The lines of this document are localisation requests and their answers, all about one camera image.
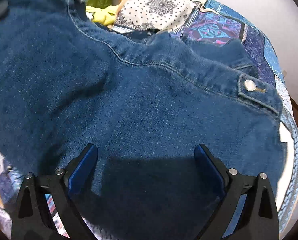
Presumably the patchwork patterned bed quilt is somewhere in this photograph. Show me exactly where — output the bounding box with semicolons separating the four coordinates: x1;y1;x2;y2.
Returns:
0;0;298;240

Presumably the yellow duck fleece blanket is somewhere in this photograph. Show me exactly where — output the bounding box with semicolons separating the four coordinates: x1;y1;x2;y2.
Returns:
85;5;121;26

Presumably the blue denim jacket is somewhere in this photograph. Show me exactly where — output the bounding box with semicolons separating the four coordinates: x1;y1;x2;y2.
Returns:
0;0;289;240

